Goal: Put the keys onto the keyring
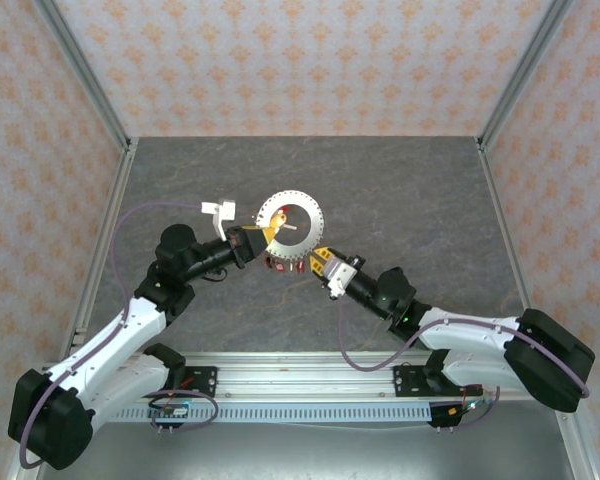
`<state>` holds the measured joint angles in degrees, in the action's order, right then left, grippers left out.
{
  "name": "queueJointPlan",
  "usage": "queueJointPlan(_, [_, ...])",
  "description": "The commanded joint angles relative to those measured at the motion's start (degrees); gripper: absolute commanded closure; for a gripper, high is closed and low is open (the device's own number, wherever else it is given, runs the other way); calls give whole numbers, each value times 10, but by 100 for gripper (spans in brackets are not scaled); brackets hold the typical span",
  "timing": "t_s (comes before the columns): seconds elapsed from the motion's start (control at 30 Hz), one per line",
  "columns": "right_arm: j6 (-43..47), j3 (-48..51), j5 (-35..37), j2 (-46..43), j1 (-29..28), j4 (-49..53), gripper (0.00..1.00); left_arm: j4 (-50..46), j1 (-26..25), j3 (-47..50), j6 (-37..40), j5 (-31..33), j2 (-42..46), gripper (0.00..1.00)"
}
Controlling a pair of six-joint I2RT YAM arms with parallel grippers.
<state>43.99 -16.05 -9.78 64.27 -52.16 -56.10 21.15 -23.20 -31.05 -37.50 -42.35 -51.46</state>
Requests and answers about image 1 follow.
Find silver ring-lined metal disc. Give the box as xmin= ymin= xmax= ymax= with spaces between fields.
xmin=253 ymin=188 xmax=327 ymax=260

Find small circuit board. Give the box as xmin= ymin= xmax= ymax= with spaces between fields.
xmin=147 ymin=403 xmax=191 ymax=419

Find aluminium table side rail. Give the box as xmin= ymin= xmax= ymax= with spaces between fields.
xmin=476 ymin=137 xmax=529 ymax=314
xmin=4 ymin=138 xmax=140 ymax=480

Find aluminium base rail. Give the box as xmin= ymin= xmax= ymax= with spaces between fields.
xmin=114 ymin=351 xmax=481 ymax=401

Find slotted grey cable duct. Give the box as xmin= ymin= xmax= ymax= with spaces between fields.
xmin=112 ymin=403 xmax=434 ymax=425

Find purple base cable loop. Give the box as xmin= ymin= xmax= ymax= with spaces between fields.
xmin=148 ymin=388 xmax=220 ymax=432

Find aluminium frame corner post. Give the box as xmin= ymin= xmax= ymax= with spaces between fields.
xmin=478 ymin=0 xmax=577 ymax=151
xmin=32 ymin=0 xmax=134 ymax=151

